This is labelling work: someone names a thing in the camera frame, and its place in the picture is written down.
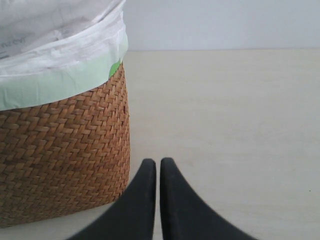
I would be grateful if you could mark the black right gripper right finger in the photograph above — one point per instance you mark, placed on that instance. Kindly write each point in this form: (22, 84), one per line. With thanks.
(184, 215)

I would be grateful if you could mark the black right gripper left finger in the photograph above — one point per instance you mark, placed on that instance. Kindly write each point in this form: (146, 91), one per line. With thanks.
(132, 216)

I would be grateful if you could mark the woven wicker waste basket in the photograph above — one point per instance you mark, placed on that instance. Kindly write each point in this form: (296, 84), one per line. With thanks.
(67, 156)

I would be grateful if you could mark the translucent white bin liner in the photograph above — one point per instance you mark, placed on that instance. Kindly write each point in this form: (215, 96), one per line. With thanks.
(51, 50)

